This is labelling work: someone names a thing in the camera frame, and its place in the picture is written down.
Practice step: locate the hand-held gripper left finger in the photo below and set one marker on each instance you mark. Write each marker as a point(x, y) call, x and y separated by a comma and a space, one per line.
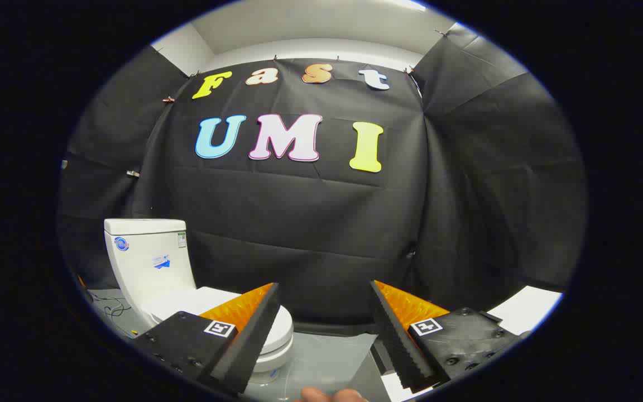
point(253, 341)

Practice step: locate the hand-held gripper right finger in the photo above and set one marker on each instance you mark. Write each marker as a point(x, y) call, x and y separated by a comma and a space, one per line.
point(397, 341)

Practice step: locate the white toilet lid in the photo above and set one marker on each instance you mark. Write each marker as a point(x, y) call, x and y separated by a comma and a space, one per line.
point(187, 301)

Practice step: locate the white toilet with tank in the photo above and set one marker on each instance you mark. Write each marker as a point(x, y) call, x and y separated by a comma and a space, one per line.
point(145, 262)

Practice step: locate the black backdrop cloth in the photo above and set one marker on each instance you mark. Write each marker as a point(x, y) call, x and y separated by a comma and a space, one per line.
point(310, 223)

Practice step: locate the white flat board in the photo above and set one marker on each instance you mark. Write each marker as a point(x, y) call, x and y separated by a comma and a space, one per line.
point(525, 310)

